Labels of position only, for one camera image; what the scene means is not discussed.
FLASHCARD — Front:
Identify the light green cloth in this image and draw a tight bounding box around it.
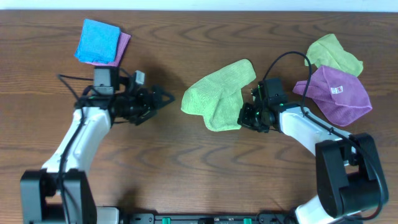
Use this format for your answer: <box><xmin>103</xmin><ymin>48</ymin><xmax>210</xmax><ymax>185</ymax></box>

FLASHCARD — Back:
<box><xmin>181</xmin><ymin>59</ymin><xmax>256</xmax><ymax>132</ymax></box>

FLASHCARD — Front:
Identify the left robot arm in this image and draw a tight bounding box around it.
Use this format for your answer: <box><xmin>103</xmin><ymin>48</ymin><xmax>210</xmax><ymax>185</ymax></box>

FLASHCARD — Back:
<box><xmin>20</xmin><ymin>85</ymin><xmax>175</xmax><ymax>224</ymax></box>

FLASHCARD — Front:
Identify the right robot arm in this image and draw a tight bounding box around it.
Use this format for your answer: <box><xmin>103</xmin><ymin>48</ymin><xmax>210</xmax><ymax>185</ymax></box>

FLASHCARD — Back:
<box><xmin>238</xmin><ymin>103</ymin><xmax>389</xmax><ymax>223</ymax></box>

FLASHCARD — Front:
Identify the folded pink cloth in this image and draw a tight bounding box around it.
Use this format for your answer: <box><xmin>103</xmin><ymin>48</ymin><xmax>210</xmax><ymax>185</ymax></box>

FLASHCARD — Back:
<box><xmin>88</xmin><ymin>32</ymin><xmax>131</xmax><ymax>67</ymax></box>

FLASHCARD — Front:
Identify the folded blue cloth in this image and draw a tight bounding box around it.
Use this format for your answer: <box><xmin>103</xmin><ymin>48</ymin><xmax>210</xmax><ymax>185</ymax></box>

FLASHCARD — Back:
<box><xmin>75</xmin><ymin>19</ymin><xmax>121</xmax><ymax>63</ymax></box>

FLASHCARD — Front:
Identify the crumpled purple cloth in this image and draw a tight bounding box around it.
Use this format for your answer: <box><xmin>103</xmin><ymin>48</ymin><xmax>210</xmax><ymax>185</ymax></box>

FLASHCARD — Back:
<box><xmin>293</xmin><ymin>65</ymin><xmax>373</xmax><ymax>126</ymax></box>

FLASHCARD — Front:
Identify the right black cable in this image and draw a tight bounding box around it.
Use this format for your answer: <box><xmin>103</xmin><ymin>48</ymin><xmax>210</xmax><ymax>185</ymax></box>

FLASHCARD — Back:
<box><xmin>262</xmin><ymin>51</ymin><xmax>386</xmax><ymax>222</ymax></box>

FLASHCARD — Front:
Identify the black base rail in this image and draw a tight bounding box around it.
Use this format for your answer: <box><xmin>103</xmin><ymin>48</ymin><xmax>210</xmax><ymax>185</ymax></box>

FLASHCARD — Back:
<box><xmin>119</xmin><ymin>213</ymin><xmax>297</xmax><ymax>224</ymax></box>

